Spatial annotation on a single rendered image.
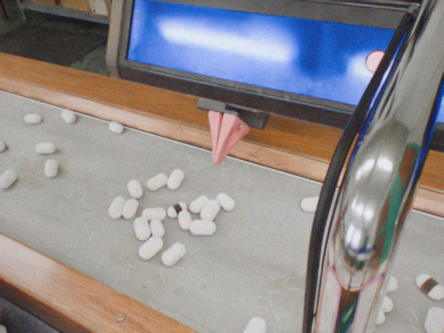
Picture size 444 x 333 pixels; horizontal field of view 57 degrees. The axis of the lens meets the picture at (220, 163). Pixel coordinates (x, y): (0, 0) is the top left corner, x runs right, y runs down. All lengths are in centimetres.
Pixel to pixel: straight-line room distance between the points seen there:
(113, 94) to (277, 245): 49
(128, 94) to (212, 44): 60
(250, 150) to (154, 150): 18
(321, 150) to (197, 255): 27
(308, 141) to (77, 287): 42
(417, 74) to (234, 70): 15
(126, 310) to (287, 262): 21
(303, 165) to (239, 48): 41
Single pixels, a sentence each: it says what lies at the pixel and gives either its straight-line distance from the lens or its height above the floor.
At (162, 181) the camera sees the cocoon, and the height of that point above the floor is 76.
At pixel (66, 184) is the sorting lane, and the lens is 75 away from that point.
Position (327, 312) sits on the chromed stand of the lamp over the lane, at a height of 106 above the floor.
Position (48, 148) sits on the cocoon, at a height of 76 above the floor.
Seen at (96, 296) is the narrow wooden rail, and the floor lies 76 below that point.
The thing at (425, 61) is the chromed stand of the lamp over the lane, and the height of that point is 112.
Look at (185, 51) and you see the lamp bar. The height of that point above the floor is 107.
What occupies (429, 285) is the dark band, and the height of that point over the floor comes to 76.
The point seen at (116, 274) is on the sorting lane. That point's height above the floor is 74.
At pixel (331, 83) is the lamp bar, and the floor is 107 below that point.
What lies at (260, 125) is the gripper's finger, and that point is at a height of 83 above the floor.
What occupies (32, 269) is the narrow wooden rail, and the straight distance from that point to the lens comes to 61.
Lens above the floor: 120
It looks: 41 degrees down
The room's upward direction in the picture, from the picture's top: 7 degrees counter-clockwise
